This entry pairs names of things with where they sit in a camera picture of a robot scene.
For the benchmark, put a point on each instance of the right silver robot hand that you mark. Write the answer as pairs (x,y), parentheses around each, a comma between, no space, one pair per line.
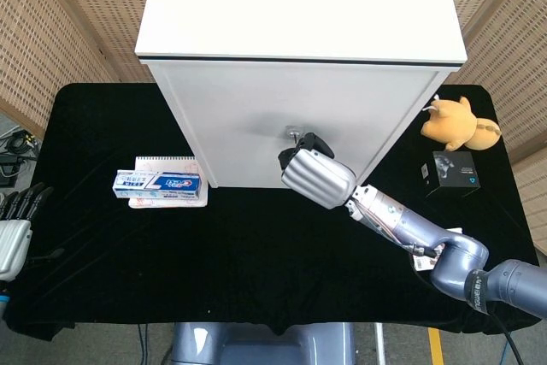
(318,177)

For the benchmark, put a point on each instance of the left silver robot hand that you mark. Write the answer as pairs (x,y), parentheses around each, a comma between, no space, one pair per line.
(13,239)

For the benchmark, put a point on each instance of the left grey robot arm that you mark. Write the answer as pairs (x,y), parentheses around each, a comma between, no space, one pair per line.
(2,303)

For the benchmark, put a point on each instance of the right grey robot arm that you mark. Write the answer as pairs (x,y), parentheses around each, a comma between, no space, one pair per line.
(427,230)

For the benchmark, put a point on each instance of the white cabinet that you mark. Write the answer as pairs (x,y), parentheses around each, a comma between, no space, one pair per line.
(299,19)

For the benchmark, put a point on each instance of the black cardboard box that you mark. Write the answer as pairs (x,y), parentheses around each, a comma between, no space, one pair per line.
(453,170)

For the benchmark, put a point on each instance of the black tablecloth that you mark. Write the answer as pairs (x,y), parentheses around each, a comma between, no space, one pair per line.
(213,262)

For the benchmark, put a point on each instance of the white printed picture card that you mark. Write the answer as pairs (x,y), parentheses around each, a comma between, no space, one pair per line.
(422,263)

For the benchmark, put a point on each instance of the yellow plush toy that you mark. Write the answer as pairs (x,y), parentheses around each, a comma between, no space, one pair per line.
(453,123)

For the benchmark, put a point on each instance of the white spiral notebook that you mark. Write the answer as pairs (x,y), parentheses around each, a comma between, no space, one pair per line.
(171,162)

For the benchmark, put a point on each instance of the blue white toothpaste box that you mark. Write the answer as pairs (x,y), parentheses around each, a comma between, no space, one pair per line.
(158,184)

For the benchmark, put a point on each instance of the grey robot torso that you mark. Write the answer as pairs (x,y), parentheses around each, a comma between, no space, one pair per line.
(260,345)

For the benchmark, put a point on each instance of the white table leg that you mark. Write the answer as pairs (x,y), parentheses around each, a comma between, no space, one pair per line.
(380,345)

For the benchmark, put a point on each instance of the woven wooden folding screen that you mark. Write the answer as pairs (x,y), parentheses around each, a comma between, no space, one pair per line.
(55,31)
(508,31)

